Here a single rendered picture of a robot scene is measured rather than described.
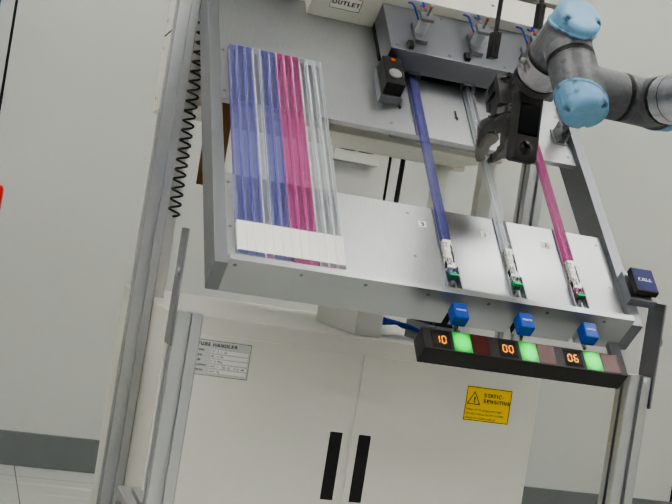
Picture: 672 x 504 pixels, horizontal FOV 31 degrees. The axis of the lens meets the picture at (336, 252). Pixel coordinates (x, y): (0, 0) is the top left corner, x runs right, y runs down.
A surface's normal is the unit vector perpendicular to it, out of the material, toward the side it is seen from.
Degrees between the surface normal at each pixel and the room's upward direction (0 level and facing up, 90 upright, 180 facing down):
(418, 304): 135
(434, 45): 45
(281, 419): 90
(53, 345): 90
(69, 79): 90
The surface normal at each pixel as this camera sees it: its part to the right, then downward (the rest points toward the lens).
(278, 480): 0.28, 0.04
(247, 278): 0.09, 0.73
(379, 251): 0.31, -0.66
